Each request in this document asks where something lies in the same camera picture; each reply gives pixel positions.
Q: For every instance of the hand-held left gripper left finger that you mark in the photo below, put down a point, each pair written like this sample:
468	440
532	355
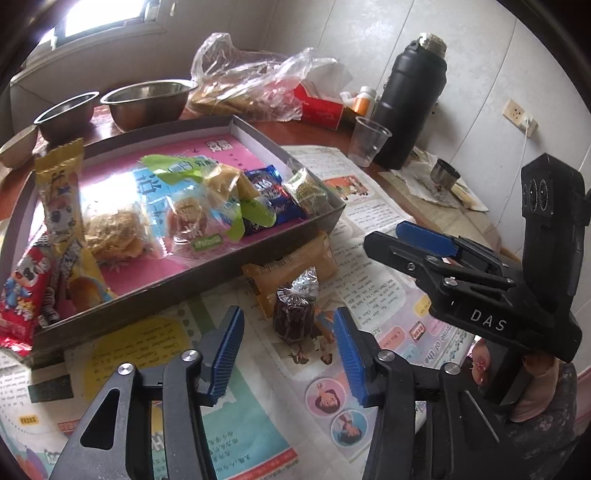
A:
224	355

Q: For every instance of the crumpled paper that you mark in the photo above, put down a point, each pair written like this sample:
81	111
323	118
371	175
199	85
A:
425	184

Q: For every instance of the clear meat floss cake packet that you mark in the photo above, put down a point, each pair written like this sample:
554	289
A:
115	230

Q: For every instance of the white wall socket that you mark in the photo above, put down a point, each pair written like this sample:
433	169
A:
519	115

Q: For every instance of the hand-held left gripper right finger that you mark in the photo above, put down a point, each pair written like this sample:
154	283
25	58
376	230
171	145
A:
353	355

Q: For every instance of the person's right hand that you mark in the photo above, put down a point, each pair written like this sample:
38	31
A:
545	387

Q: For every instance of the round red pastry packet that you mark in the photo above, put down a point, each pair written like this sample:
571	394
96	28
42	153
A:
189	217

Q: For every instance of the clear plastic bag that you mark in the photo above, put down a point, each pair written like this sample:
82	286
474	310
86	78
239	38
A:
258	78

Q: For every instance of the large steel bowl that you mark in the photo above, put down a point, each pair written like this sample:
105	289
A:
147	101

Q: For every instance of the white medicine bottle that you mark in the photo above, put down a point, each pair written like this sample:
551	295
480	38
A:
346	97

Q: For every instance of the white ceramic bowl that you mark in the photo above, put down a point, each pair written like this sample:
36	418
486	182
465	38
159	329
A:
16	147

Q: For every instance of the colourful newspaper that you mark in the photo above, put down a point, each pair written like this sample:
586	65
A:
258	415

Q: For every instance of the green bread packet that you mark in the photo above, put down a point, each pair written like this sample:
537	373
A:
184	170

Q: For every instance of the dark green block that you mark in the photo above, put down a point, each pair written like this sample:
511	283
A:
51	387

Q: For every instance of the yellow paper packet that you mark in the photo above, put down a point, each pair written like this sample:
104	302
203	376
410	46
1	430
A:
471	196

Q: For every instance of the grey cardboard box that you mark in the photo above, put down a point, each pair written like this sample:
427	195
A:
184	286

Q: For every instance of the clear plastic cup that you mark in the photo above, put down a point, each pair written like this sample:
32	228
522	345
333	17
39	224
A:
367	143

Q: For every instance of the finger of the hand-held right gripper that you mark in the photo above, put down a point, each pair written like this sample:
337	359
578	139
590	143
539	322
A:
427	237
406	263

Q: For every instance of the tan bar packet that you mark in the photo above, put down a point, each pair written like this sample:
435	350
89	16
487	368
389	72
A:
295	258

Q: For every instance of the blue cookie packet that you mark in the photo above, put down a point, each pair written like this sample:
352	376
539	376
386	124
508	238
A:
268	189

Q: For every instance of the yellow snack packet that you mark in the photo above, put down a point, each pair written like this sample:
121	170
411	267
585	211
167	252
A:
60	194

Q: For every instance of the pink book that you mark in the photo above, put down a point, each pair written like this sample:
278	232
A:
249	138

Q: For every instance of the black thermos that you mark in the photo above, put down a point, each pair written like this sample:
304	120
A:
406	101

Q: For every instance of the window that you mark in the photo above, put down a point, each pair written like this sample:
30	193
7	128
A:
106	14

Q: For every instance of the red tissue box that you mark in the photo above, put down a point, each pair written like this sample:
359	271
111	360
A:
323	108

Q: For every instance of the small speckled snack packet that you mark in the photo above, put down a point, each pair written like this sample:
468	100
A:
307	189

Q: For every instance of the small steel bowl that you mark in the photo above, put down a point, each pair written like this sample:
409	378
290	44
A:
64	115

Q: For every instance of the red snack packet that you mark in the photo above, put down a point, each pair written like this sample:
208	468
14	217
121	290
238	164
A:
23	300

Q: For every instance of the person's right forearm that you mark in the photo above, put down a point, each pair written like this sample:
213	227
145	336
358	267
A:
554	438

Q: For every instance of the dark cake packet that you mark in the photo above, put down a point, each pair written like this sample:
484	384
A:
295	314

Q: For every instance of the orange medicine bottle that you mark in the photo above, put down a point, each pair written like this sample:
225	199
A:
364	101

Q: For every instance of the steel cup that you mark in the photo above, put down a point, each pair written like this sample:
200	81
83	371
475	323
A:
445	173

